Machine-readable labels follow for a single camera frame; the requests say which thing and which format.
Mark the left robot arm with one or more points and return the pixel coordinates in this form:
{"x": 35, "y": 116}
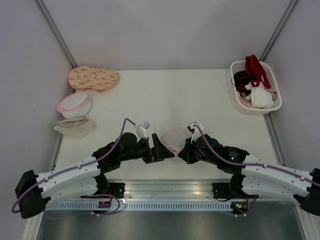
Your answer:
{"x": 35, "y": 192}

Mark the aluminium corner post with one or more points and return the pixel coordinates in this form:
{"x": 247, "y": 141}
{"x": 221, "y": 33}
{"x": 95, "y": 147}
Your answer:
{"x": 279, "y": 27}
{"x": 44, "y": 11}

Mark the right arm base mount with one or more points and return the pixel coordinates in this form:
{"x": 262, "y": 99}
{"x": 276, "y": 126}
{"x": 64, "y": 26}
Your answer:
{"x": 222, "y": 192}

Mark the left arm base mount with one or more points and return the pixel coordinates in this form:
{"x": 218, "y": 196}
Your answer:
{"x": 116, "y": 189}

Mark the black bra in basket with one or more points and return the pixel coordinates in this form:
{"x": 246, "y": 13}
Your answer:
{"x": 241, "y": 80}

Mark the red bra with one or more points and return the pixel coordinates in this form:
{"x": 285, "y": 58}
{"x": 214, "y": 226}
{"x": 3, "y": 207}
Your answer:
{"x": 254, "y": 69}

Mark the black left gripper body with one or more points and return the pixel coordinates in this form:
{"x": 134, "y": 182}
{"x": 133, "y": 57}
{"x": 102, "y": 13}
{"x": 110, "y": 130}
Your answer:
{"x": 143, "y": 150}

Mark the right aluminium corner post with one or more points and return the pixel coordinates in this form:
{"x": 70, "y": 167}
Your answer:
{"x": 279, "y": 27}

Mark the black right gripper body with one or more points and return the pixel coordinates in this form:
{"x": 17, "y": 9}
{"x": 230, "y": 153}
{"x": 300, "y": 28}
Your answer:
{"x": 196, "y": 154}

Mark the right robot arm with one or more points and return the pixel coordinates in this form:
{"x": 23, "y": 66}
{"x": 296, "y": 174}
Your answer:
{"x": 256, "y": 177}

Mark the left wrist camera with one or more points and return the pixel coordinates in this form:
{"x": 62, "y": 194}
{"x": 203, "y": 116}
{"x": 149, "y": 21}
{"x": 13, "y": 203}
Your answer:
{"x": 141, "y": 129}

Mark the white slotted cable duct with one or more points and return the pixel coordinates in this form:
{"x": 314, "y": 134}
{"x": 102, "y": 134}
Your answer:
{"x": 94, "y": 205}

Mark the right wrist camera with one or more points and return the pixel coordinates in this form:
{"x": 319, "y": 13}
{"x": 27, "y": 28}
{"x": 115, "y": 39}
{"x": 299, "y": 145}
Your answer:
{"x": 196, "y": 130}

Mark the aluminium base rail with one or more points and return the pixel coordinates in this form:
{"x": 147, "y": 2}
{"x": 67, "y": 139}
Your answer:
{"x": 170, "y": 188}

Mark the small white mesh laundry bag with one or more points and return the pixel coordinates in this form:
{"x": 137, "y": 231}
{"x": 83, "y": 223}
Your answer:
{"x": 75, "y": 105}

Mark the white bra in basket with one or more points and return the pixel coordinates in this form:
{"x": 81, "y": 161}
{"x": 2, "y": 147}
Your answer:
{"x": 259, "y": 97}

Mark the peach floral bra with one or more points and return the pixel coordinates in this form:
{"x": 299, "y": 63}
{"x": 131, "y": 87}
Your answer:
{"x": 85, "y": 78}

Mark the left aluminium corner post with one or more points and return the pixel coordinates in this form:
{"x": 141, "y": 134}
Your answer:
{"x": 44, "y": 11}

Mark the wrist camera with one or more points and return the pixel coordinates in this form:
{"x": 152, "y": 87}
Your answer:
{"x": 141, "y": 129}
{"x": 196, "y": 130}

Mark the white mesh laundry bag pink zipper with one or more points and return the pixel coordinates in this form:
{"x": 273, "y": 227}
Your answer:
{"x": 175, "y": 139}

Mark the pink garment in basket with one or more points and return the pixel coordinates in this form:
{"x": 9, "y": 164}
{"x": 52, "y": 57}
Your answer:
{"x": 242, "y": 99}

